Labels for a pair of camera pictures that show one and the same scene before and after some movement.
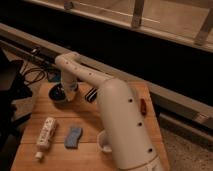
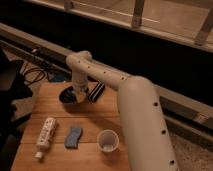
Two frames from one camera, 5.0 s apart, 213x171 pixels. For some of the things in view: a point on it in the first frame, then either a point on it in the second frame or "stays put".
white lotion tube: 47,131 stays put
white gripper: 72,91 to 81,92
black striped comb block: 91,94 stays put
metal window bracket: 137,14 stays put
